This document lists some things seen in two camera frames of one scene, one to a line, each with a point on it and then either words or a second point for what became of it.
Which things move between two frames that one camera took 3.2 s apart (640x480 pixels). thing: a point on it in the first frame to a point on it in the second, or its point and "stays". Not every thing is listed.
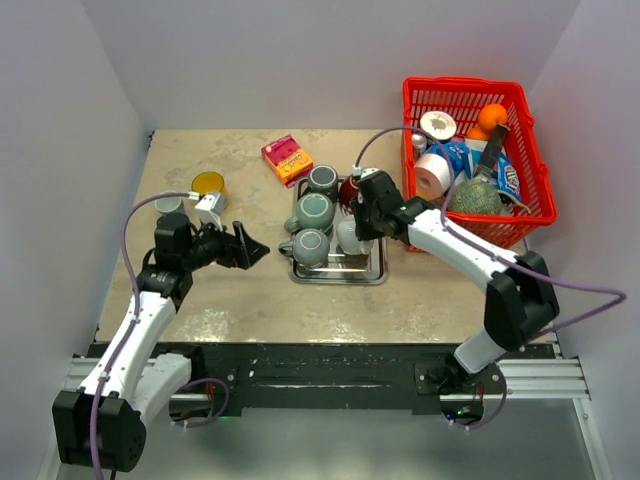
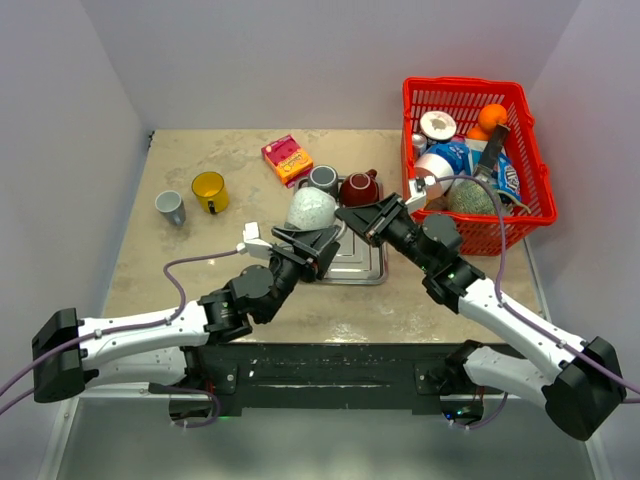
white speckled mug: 346,231 to 311,208
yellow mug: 210,182 stays
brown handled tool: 491,151 stays
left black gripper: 233,253 to 311,257
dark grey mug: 322,179 stays
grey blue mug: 170,205 stays
